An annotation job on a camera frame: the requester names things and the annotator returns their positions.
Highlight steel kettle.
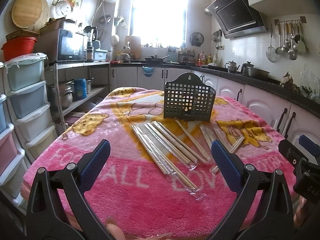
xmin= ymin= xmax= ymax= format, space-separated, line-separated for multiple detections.
xmin=224 ymin=61 xmax=240 ymax=74

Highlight pink cartoon blanket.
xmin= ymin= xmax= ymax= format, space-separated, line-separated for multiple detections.
xmin=21 ymin=87 xmax=295 ymax=238

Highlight person's right hand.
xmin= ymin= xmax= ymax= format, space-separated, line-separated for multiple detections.
xmin=294 ymin=196 xmax=314 ymax=228

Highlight black wall fan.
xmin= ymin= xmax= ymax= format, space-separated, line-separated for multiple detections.
xmin=189 ymin=32 xmax=204 ymax=47

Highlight blue grey storage box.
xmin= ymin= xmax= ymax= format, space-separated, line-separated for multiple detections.
xmin=93 ymin=49 xmax=108 ymax=62

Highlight black range hood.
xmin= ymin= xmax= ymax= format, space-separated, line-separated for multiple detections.
xmin=208 ymin=0 xmax=267 ymax=39

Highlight red plastic basin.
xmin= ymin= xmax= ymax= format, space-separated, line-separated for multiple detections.
xmin=1 ymin=37 xmax=37 ymax=61

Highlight blue hanging bin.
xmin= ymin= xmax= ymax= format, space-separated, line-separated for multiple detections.
xmin=143 ymin=66 xmax=154 ymax=77

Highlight steel pot on counter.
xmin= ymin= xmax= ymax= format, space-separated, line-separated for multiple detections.
xmin=241 ymin=61 xmax=269 ymax=80

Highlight blender jug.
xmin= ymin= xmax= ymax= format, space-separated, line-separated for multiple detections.
xmin=84 ymin=25 xmax=98 ymax=42

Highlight plastic drawer tower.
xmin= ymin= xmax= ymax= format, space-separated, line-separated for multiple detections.
xmin=1 ymin=53 xmax=57 ymax=210

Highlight metal shelf rack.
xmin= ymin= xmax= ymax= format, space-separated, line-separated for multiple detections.
xmin=44 ymin=61 xmax=111 ymax=132

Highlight round bamboo tray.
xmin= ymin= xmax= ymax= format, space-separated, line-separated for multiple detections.
xmin=11 ymin=0 xmax=49 ymax=33

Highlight wooden cutting board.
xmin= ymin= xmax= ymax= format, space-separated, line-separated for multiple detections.
xmin=125 ymin=36 xmax=141 ymax=60

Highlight person's left hand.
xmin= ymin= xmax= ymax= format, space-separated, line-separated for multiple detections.
xmin=105 ymin=216 xmax=172 ymax=240

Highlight black microwave oven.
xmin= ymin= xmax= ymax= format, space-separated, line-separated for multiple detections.
xmin=34 ymin=28 xmax=85 ymax=63

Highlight stacked steel pots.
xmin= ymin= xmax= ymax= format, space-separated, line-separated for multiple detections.
xmin=47 ymin=80 xmax=74 ymax=110

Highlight black frying pan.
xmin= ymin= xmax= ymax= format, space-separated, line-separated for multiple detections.
xmin=145 ymin=55 xmax=169 ymax=64

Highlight black plastic utensil basket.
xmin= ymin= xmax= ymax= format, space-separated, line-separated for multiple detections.
xmin=163 ymin=73 xmax=216 ymax=121

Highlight blue tin can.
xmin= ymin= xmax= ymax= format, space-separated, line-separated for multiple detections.
xmin=74 ymin=78 xmax=87 ymax=100

